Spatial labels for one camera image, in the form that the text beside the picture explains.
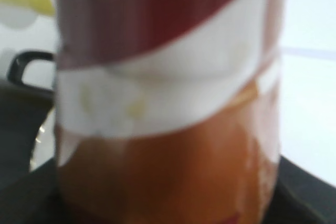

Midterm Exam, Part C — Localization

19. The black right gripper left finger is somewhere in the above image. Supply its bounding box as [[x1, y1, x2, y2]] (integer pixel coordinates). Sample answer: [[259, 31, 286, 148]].
[[1, 159, 68, 223]]

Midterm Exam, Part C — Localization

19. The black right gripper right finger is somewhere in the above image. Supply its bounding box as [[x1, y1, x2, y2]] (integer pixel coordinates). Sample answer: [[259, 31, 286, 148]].
[[265, 157, 335, 224]]

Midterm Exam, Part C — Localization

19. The Nescafe coffee bottle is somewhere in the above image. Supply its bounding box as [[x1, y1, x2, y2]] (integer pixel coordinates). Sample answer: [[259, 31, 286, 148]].
[[55, 0, 284, 223]]

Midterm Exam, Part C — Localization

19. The black mug white interior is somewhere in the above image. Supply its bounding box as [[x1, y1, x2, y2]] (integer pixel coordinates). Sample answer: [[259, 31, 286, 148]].
[[1, 50, 54, 188]]

